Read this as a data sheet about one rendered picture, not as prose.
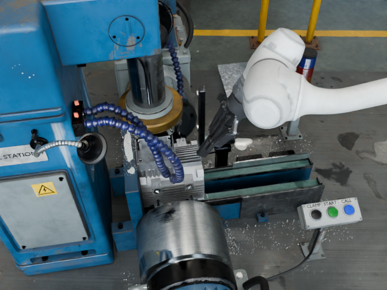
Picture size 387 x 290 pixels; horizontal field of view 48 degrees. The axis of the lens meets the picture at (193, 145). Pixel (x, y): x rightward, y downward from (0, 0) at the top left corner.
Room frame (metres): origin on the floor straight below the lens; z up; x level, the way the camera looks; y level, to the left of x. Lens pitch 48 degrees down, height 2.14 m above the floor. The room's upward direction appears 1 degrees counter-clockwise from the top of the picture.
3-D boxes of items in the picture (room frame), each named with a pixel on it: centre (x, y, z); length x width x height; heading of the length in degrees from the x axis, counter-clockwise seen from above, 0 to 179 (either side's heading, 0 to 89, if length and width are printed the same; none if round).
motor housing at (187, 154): (0.89, 0.08, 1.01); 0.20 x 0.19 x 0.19; 98
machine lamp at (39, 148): (0.62, 0.27, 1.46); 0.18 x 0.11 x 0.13; 98
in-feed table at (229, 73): (1.47, -0.25, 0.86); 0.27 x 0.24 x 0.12; 8
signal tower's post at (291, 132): (1.26, -0.41, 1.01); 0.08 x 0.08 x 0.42; 8
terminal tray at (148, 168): (0.88, 0.12, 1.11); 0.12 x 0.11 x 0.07; 98
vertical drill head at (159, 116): (0.88, 0.12, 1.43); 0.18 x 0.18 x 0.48
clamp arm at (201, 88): (1.04, -0.03, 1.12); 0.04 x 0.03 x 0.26; 98
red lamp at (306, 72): (1.26, -0.41, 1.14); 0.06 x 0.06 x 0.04
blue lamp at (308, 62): (1.26, -0.41, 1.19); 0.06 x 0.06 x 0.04
